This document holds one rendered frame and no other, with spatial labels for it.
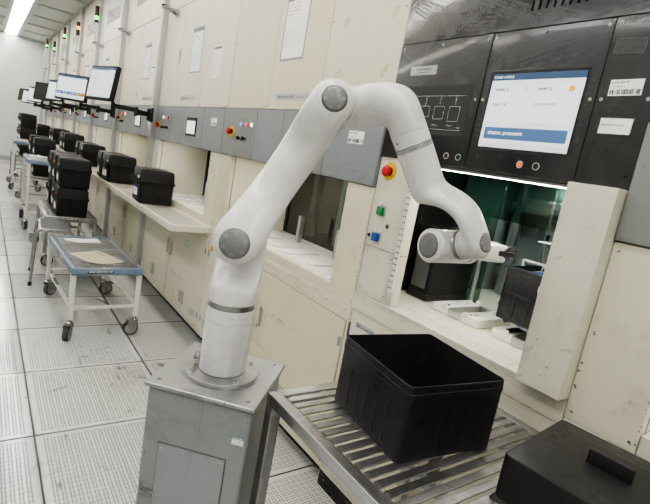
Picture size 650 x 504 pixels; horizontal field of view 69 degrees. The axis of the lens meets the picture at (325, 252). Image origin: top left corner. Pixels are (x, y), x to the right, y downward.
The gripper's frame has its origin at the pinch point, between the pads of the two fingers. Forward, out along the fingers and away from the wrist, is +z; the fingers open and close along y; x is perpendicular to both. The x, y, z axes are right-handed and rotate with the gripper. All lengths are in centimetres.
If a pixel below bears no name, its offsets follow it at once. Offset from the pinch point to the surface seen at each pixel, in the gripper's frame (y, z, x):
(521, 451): 36, -33, -33
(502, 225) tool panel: -59, 87, 1
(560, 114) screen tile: 5.4, 1.7, 38.1
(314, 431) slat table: 3, -59, -43
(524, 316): -0.8, 21.6, -21.3
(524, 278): -4.0, 21.6, -9.6
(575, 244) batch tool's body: 20.6, -3.4, 6.5
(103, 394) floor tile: -159, -64, -119
